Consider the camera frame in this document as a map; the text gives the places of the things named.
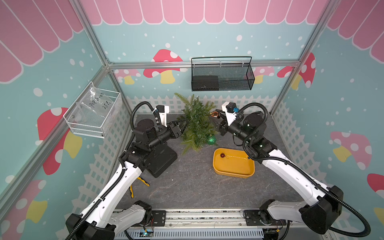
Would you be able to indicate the green glitter ball ornament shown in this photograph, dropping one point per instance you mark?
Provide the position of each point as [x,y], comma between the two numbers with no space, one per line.
[211,140]

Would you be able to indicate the orange shiny ball ornament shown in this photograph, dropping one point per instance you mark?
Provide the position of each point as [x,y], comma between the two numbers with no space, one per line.
[215,114]

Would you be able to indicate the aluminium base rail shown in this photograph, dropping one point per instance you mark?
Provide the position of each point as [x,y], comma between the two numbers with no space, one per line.
[206,224]

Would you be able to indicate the black wire mesh basket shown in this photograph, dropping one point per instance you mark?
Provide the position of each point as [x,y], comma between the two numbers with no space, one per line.
[234,73]

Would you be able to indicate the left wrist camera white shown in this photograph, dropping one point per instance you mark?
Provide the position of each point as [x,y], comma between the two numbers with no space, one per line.
[163,112]

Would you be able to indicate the black box in mesh basket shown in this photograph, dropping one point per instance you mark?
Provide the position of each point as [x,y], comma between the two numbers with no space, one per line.
[205,83]

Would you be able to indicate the yellow handled pliers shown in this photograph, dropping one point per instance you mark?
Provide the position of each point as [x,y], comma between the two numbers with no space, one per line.
[138,182]

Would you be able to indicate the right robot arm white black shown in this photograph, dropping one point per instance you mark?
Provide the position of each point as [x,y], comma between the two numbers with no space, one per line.
[321,205]

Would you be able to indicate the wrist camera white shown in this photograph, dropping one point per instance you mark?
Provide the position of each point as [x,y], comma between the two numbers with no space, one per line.
[163,112]
[230,109]

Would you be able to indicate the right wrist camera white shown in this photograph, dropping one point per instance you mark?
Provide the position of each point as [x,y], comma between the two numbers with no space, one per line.
[230,109]

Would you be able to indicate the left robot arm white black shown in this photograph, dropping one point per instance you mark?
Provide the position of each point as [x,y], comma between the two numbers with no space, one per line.
[92,222]

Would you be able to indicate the clear plastic bag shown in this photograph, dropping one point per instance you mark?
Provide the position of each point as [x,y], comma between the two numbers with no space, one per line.
[96,107]

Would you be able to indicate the small green christmas tree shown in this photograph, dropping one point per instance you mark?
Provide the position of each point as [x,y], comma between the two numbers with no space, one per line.
[199,127]

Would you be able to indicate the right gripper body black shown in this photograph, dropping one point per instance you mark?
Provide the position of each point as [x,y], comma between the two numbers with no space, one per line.
[224,124]

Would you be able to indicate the black flat box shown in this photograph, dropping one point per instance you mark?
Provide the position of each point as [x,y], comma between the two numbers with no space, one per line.
[159,159]

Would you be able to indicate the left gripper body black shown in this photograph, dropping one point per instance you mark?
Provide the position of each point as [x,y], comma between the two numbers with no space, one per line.
[163,134]

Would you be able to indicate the yellow plastic tray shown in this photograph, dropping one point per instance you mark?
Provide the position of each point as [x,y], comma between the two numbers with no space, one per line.
[236,163]

